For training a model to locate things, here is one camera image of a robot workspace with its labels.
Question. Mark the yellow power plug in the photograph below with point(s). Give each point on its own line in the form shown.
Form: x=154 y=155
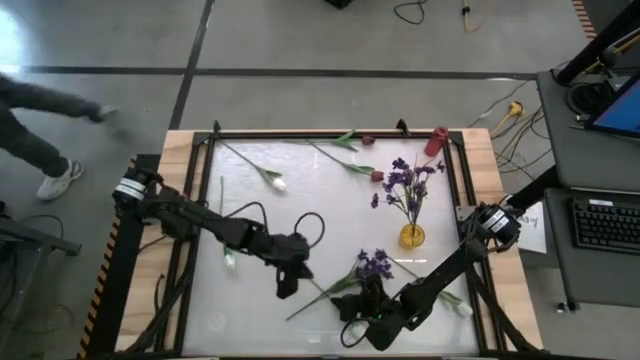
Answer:
x=515 y=108

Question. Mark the person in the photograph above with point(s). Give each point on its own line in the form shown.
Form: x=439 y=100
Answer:
x=30 y=145

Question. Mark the white paper sheet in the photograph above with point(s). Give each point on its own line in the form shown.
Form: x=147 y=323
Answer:
x=532 y=227

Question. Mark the light wooden base board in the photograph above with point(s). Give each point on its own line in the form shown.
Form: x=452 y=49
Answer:
x=480 y=165

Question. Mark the red artificial tulip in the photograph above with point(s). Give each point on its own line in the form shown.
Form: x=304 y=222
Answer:
x=368 y=140
x=377 y=175

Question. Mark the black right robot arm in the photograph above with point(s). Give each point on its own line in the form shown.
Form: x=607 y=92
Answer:
x=440 y=277

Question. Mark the purple artificial flower sprig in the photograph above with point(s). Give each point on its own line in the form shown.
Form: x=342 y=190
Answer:
x=425 y=170
x=397 y=177
x=372 y=267

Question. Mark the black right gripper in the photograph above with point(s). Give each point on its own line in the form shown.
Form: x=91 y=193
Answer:
x=385 y=325

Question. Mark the yellow glass vase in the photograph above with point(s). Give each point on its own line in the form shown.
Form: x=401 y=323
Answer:
x=411 y=236

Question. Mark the orange striped tape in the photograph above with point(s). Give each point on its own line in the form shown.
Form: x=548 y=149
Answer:
x=584 y=17

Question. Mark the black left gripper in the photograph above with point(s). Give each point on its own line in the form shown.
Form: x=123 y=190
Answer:
x=287 y=250

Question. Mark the black frame clamp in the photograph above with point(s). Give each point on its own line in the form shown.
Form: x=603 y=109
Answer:
x=216 y=126
x=402 y=127

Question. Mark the black desk leg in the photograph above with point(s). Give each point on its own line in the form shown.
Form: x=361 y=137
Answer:
x=562 y=260

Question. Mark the grey desk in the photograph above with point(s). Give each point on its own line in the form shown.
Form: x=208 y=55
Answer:
x=590 y=275
x=575 y=150

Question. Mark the grey metal stand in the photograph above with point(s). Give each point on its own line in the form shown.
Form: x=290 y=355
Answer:
x=50 y=243

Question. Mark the black beam with hazard stripes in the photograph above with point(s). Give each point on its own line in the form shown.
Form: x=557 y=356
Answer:
x=125 y=260

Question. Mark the black rig post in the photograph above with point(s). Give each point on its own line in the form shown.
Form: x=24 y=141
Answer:
x=595 y=45

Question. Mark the laptop with blue screen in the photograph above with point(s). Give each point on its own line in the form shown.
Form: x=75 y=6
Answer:
x=620 y=110

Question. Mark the black keyboard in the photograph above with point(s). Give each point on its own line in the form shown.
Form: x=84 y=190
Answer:
x=605 y=225

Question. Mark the red glass vase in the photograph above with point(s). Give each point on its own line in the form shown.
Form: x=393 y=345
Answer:
x=436 y=141

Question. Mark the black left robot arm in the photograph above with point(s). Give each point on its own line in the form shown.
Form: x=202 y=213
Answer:
x=200 y=217

